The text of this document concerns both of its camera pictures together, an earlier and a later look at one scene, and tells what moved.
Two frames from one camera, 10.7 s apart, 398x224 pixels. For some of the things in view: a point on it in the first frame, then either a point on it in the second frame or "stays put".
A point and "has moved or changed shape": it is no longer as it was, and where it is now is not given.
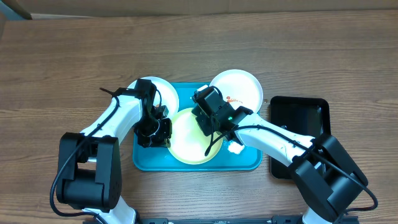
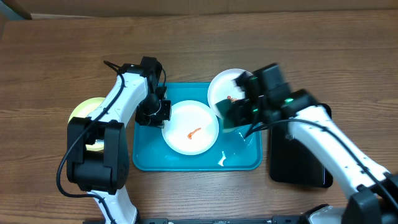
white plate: (169, 98) has moved or changed shape
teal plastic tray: (161, 158) stays put
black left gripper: (162, 140) -> (158, 121)
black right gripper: (204, 121) -> (243, 119)
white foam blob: (235, 147) -> (221, 162)
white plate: (239, 88) stays put
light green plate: (189, 142) -> (82, 110)
